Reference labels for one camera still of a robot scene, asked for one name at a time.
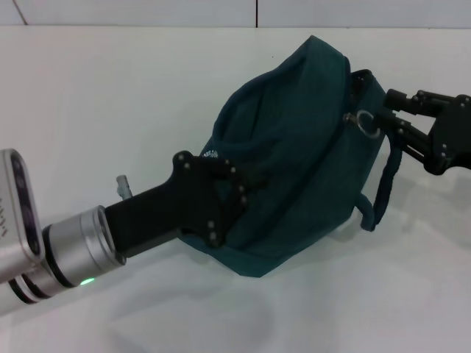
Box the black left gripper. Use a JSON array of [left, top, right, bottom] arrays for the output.
[[104, 149, 268, 259]]

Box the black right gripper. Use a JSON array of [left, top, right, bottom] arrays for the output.
[[374, 88, 471, 177]]

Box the dark teal fabric lunch bag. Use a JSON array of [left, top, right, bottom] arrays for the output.
[[180, 35, 406, 279]]

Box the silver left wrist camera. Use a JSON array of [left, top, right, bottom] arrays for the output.
[[0, 148, 43, 285]]

